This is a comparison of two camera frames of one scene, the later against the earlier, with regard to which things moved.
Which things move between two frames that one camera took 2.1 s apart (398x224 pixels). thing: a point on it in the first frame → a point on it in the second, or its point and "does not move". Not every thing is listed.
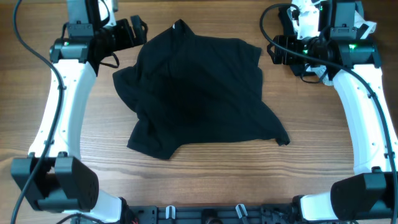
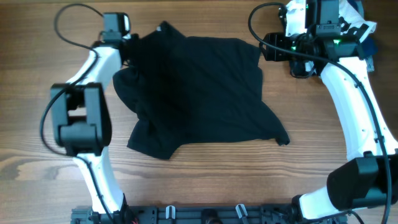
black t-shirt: x=185 y=89 does not move
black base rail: x=247 y=214 does not move
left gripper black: x=140 y=34 → x=135 y=47
